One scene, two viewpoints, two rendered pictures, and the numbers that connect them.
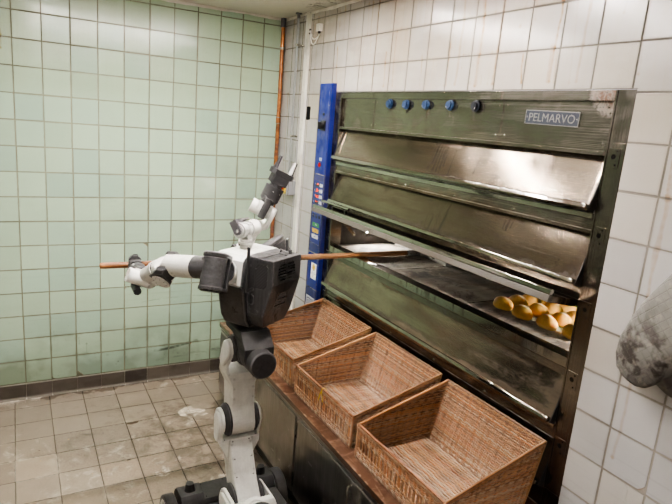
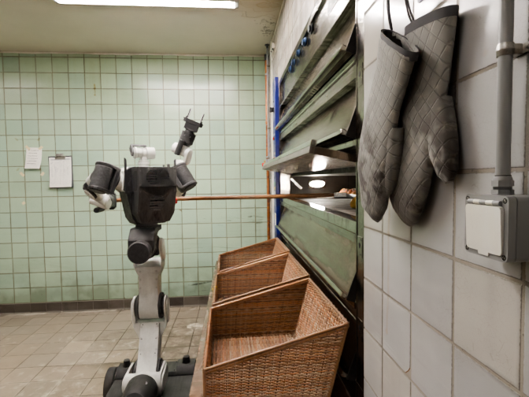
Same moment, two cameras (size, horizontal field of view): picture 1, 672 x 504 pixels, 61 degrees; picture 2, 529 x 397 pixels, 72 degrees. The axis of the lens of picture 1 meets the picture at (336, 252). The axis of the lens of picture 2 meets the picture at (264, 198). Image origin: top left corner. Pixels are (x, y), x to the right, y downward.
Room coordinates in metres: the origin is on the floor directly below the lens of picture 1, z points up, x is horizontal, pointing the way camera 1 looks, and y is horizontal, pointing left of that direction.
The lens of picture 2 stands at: (0.75, -1.07, 1.32)
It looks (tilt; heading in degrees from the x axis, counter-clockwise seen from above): 3 degrees down; 25
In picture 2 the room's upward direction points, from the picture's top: 1 degrees counter-clockwise
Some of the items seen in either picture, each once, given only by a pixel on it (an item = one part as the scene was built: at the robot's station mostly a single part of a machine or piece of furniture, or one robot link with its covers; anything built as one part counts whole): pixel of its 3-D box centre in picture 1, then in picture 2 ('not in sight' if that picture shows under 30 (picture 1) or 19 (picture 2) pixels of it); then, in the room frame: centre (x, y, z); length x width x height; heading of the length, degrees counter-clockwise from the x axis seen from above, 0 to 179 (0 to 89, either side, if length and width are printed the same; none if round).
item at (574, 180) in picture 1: (432, 158); (301, 91); (2.69, -0.41, 1.80); 1.79 x 0.11 x 0.19; 30
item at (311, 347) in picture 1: (308, 337); (251, 262); (3.06, 0.11, 0.72); 0.56 x 0.49 x 0.28; 31
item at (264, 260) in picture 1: (255, 282); (148, 191); (2.26, 0.32, 1.26); 0.34 x 0.30 x 0.36; 152
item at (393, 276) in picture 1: (420, 289); (307, 206); (2.70, -0.43, 1.16); 1.80 x 0.06 x 0.04; 30
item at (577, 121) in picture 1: (441, 115); (306, 56); (2.71, -0.43, 1.99); 1.80 x 0.08 x 0.21; 30
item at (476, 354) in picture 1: (413, 317); (303, 231); (2.69, -0.41, 1.02); 1.79 x 0.11 x 0.19; 30
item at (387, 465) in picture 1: (444, 448); (268, 332); (2.02, -0.49, 0.72); 0.56 x 0.49 x 0.28; 31
